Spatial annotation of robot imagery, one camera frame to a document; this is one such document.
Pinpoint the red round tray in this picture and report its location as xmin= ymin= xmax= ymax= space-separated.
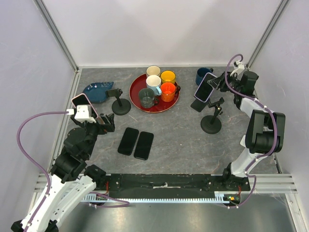
xmin=129 ymin=73 xmax=180 ymax=113

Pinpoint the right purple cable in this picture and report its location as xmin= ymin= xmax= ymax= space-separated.
xmin=224 ymin=54 xmax=278 ymax=210

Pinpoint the black round-base phone stand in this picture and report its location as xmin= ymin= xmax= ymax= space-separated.
xmin=105 ymin=88 xmax=131 ymax=116

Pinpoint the cream mug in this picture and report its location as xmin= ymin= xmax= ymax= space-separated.
xmin=146 ymin=65 xmax=161 ymax=77

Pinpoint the yellow mug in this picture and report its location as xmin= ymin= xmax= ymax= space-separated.
xmin=160 ymin=70 xmax=176 ymax=84

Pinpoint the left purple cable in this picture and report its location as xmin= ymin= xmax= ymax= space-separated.
xmin=18 ymin=111 xmax=131 ymax=228

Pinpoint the purple cable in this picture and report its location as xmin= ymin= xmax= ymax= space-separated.
xmin=18 ymin=111 xmax=131 ymax=228
xmin=224 ymin=54 xmax=278 ymax=210

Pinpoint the light blue mug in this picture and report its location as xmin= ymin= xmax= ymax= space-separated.
xmin=146 ymin=75 xmax=162 ymax=96

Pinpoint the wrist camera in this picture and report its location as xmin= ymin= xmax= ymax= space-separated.
xmin=66 ymin=105 xmax=96 ymax=123
xmin=230 ymin=60 xmax=245 ymax=77

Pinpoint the orange mug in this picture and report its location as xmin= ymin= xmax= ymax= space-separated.
xmin=160 ymin=82 xmax=181 ymax=102

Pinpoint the lilac-cased phone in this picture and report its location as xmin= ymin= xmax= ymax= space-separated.
xmin=194 ymin=72 xmax=217 ymax=103

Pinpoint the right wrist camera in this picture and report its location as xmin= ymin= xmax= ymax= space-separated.
xmin=230 ymin=60 xmax=245 ymax=77

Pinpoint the grey cable duct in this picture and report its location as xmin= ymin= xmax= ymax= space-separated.
xmin=81 ymin=192 xmax=240 ymax=204

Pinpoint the black mounting base plate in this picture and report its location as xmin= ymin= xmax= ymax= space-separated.
xmin=104 ymin=174 xmax=251 ymax=200

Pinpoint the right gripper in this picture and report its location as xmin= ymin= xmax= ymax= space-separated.
xmin=207 ymin=71 xmax=242 ymax=94

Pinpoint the black flat phone stand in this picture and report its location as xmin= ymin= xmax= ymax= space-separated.
xmin=190 ymin=99 xmax=210 ymax=113

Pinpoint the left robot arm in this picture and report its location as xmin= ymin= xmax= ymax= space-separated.
xmin=11 ymin=114 xmax=115 ymax=232

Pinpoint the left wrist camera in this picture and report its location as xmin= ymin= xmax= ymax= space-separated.
xmin=66 ymin=105 xmax=96 ymax=123

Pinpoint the blue leaf-shaped dish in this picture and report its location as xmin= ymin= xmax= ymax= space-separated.
xmin=83 ymin=82 xmax=114 ymax=103

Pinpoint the pink-cased phone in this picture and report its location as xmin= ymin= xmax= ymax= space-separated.
xmin=71 ymin=93 xmax=98 ymax=119

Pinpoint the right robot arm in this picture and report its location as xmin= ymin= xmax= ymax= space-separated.
xmin=205 ymin=71 xmax=285 ymax=190

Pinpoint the grey mug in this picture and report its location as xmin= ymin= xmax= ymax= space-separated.
xmin=138 ymin=88 xmax=159 ymax=109

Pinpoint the black phone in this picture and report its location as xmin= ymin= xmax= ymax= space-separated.
xmin=133 ymin=131 xmax=154 ymax=160
xmin=117 ymin=127 xmax=139 ymax=156

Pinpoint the dark blue mug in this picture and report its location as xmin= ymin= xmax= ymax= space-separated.
xmin=196 ymin=67 xmax=213 ymax=86

